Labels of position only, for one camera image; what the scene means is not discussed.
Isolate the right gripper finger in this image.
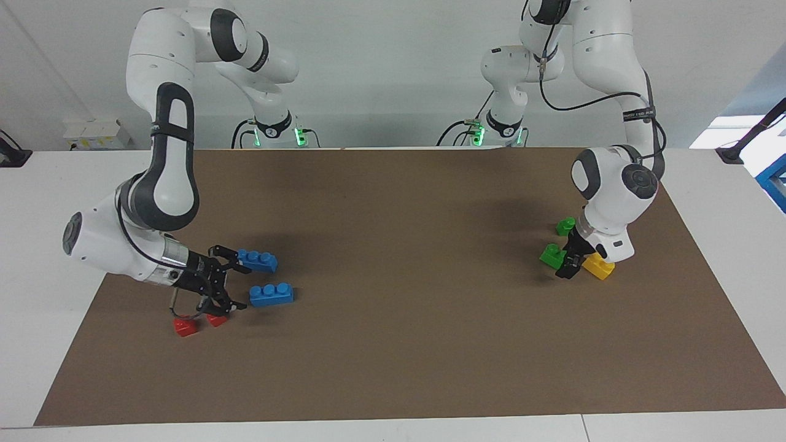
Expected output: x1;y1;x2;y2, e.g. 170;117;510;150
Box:
209;245;251;273
196;276;246;317

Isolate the blue three-stud brick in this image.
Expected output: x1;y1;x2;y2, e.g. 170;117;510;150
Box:
249;282;295;308
236;249;279;274

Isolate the yellow two-stud brick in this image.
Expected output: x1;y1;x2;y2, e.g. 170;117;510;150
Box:
582;255;616;281

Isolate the white socket box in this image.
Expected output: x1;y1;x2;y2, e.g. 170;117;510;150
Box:
63;118;133;151

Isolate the brown table mat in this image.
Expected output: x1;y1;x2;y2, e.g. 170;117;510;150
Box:
34;147;786;427

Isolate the black table clamp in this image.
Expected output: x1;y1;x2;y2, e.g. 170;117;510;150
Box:
0;129;33;168

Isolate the black base cable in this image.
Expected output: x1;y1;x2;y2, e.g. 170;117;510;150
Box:
436;91;495;148
232;118;255;150

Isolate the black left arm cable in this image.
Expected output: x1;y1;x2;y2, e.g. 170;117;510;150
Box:
538;52;667;180

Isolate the blue metal frame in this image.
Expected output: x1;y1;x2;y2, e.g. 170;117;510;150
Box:
754;157;786;214

